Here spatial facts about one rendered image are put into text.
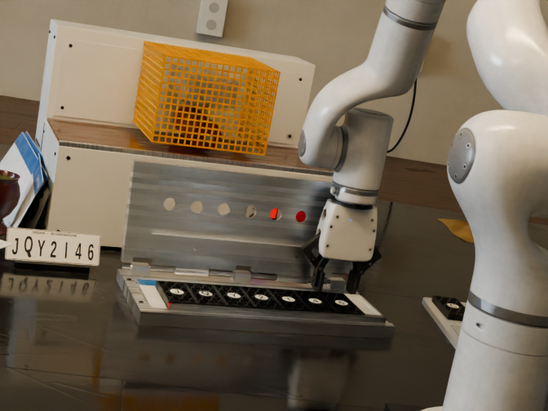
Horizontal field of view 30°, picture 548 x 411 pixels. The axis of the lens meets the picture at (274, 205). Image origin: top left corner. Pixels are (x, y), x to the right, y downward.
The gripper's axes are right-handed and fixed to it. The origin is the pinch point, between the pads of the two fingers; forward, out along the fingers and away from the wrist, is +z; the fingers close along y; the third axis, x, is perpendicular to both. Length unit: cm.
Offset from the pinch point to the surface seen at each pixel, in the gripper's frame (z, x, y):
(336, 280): 0.6, 3.4, 1.7
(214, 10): -35, 166, 16
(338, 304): 1.0, -8.4, -2.5
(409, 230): 4, 58, 44
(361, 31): -36, 161, 66
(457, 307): 2.0, -2.9, 24.2
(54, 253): 1.5, 9.5, -48.9
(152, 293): 2.1, -5.6, -34.6
